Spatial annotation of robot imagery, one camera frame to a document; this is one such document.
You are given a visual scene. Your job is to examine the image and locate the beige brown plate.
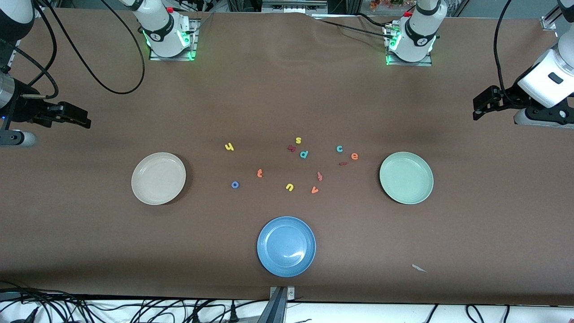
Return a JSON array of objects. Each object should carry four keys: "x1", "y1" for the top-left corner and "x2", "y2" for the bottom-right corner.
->
[{"x1": 131, "y1": 152, "x2": 187, "y2": 205}]

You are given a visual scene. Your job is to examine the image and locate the light green plate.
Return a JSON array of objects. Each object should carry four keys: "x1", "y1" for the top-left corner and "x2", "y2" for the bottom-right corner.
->
[{"x1": 379, "y1": 152, "x2": 434, "y2": 205}]

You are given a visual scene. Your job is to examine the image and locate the brown table cover sheet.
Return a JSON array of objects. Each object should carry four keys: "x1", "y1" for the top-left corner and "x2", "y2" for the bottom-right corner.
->
[{"x1": 0, "y1": 8, "x2": 574, "y2": 306}]

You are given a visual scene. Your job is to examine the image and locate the orange leaf decoration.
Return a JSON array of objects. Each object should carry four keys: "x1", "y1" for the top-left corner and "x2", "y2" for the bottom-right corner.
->
[{"x1": 370, "y1": 0, "x2": 415, "y2": 12}]

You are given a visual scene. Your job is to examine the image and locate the grey metal device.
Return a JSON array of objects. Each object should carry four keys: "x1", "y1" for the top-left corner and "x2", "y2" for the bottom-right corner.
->
[{"x1": 261, "y1": 0, "x2": 328, "y2": 14}]

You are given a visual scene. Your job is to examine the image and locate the blue plate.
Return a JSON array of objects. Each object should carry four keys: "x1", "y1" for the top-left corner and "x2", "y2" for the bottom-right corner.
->
[{"x1": 257, "y1": 216, "x2": 317, "y2": 278}]

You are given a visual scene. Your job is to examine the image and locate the aluminium frame rail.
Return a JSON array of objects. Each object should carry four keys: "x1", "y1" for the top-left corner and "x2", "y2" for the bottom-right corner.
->
[
  {"x1": 540, "y1": 0, "x2": 566, "y2": 31},
  {"x1": 9, "y1": 5, "x2": 45, "y2": 68}
]

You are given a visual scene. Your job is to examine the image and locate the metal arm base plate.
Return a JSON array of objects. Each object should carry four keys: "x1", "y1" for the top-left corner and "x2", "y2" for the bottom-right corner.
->
[
  {"x1": 149, "y1": 18, "x2": 199, "y2": 61},
  {"x1": 385, "y1": 25, "x2": 434, "y2": 67}
]

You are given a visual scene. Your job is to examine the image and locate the black base power cable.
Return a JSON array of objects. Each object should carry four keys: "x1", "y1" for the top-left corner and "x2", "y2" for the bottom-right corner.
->
[{"x1": 314, "y1": 13, "x2": 395, "y2": 41}]

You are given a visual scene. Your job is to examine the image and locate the tangled black floor cables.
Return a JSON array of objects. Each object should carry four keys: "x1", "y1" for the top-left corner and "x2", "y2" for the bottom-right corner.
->
[{"x1": 0, "y1": 280, "x2": 151, "y2": 323}]

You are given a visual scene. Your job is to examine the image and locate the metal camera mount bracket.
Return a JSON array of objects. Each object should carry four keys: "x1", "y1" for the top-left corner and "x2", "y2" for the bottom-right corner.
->
[{"x1": 257, "y1": 286, "x2": 296, "y2": 323}]

